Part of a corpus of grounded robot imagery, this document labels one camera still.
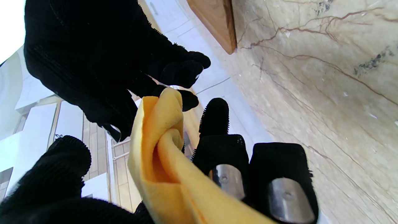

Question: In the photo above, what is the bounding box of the brown wooden tray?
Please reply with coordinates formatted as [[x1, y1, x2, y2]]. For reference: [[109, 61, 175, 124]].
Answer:
[[187, 0, 238, 55]]

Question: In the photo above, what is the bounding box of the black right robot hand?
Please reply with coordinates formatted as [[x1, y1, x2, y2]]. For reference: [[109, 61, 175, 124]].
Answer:
[[24, 0, 211, 142]]

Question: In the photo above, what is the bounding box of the orange cloth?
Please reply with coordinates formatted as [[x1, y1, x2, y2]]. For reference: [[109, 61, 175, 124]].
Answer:
[[127, 88, 277, 224]]

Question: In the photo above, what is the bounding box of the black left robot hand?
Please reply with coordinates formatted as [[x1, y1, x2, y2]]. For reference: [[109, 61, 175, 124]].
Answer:
[[0, 98, 319, 224]]

